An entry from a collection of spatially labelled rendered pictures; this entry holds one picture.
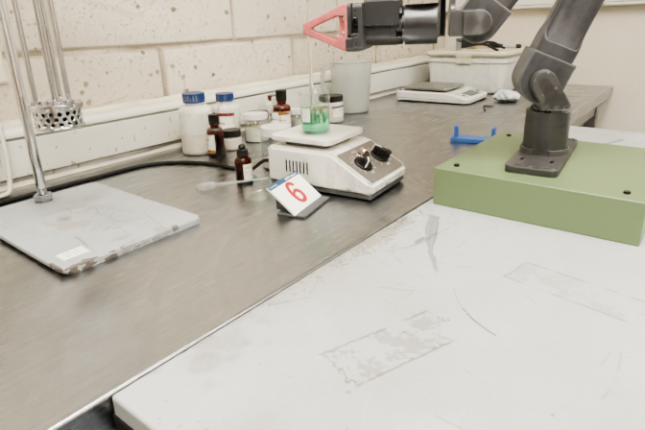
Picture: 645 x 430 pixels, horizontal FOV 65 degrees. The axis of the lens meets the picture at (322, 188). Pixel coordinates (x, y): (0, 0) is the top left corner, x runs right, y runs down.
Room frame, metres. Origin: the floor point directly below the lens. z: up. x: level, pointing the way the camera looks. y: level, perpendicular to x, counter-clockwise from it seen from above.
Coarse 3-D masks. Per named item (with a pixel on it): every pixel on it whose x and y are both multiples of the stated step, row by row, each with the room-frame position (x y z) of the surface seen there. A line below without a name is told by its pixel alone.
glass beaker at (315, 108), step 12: (300, 96) 0.82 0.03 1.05; (312, 96) 0.81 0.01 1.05; (324, 96) 0.81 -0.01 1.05; (300, 108) 0.82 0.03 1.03; (312, 108) 0.81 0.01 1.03; (324, 108) 0.81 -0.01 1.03; (300, 120) 0.82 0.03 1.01; (312, 120) 0.81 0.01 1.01; (324, 120) 0.81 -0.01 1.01; (300, 132) 0.83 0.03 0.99; (312, 132) 0.81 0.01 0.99; (324, 132) 0.81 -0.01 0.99
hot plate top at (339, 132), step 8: (296, 128) 0.88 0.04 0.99; (336, 128) 0.87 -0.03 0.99; (344, 128) 0.87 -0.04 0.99; (352, 128) 0.86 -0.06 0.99; (360, 128) 0.86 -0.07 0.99; (272, 136) 0.83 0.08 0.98; (280, 136) 0.82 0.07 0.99; (288, 136) 0.82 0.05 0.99; (296, 136) 0.81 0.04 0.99; (304, 136) 0.81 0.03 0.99; (312, 136) 0.81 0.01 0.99; (320, 136) 0.81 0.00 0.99; (328, 136) 0.80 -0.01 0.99; (336, 136) 0.80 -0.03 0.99; (344, 136) 0.81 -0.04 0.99; (352, 136) 0.83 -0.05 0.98; (312, 144) 0.79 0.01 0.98; (320, 144) 0.78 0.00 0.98; (328, 144) 0.78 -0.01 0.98
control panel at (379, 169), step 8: (368, 144) 0.84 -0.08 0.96; (344, 152) 0.79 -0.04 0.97; (352, 152) 0.80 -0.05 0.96; (360, 152) 0.81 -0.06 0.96; (344, 160) 0.76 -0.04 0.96; (352, 160) 0.77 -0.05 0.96; (376, 160) 0.80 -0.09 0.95; (392, 160) 0.82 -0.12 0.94; (352, 168) 0.75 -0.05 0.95; (360, 168) 0.76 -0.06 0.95; (376, 168) 0.78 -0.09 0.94; (384, 168) 0.79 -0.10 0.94; (392, 168) 0.80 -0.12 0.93; (368, 176) 0.75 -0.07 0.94; (376, 176) 0.76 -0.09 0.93; (384, 176) 0.77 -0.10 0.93
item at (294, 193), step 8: (296, 176) 0.76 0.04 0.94; (288, 184) 0.73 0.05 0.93; (296, 184) 0.74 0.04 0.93; (304, 184) 0.75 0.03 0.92; (280, 192) 0.70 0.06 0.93; (288, 192) 0.71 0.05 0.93; (296, 192) 0.72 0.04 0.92; (304, 192) 0.74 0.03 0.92; (312, 192) 0.75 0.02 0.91; (288, 200) 0.70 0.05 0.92; (296, 200) 0.71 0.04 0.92; (304, 200) 0.72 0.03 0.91; (296, 208) 0.69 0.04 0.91
